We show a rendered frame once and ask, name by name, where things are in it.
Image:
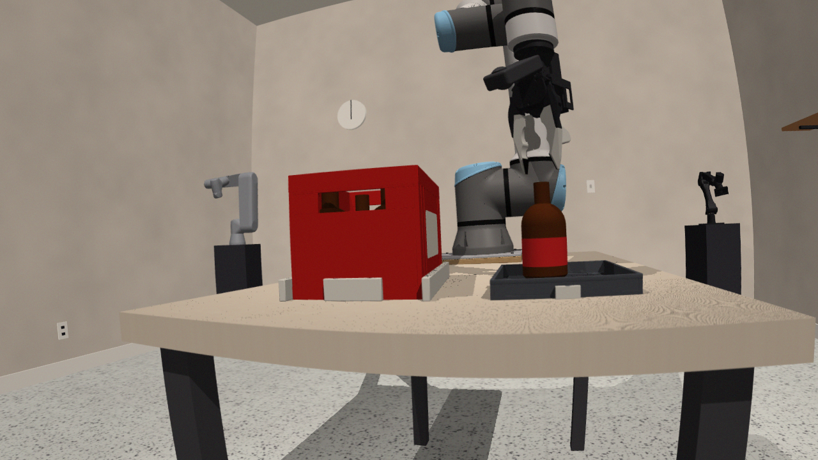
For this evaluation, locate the brown bottle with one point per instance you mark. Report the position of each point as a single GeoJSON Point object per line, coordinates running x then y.
{"type": "Point", "coordinates": [543, 237]}
{"type": "Point", "coordinates": [330, 202]}
{"type": "Point", "coordinates": [382, 207]}
{"type": "Point", "coordinates": [361, 202]}

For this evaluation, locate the red box with cut-out openings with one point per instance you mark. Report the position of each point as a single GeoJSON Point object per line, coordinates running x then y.
{"type": "Point", "coordinates": [399, 244]}

